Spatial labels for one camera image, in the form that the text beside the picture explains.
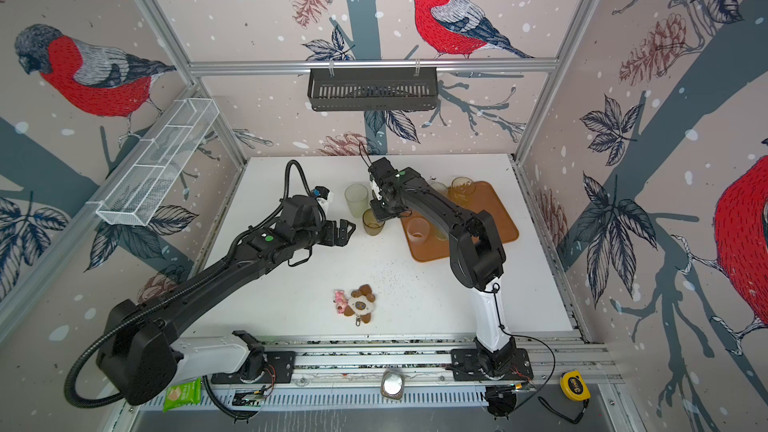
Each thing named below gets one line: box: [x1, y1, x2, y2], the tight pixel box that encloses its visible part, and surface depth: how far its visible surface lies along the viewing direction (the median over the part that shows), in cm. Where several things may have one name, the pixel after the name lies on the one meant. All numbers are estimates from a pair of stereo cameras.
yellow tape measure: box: [559, 370, 591, 402], surface depth 70 cm
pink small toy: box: [333, 290, 348, 315], surface depth 84 cm
